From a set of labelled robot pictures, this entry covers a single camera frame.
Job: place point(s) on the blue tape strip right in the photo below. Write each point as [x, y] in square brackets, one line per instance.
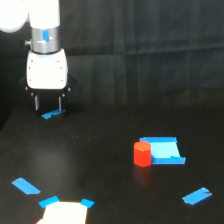
[197, 196]

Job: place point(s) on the white paper sheet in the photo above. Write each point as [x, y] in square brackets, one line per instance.
[64, 213]

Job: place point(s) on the blue tape on paper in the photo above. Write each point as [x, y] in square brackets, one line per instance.
[87, 203]
[48, 201]

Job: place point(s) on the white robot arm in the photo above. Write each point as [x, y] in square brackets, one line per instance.
[43, 17]

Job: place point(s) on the blue tape on paper right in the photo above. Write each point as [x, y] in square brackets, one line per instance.
[87, 203]

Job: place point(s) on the blue tape strip far left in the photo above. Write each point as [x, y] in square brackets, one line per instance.
[53, 113]

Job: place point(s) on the blue tape strip near left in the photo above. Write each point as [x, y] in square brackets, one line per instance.
[25, 186]

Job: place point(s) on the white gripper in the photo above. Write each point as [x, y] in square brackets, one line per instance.
[47, 72]

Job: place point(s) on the red hexagonal block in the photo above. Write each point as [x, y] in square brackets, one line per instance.
[142, 154]

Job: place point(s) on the blue tape on paper left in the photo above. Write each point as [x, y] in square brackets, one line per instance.
[48, 201]

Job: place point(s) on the blue taped square marker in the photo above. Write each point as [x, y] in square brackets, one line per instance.
[164, 150]

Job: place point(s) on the blue tape strip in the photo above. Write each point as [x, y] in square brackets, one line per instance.
[197, 196]
[53, 113]
[25, 186]

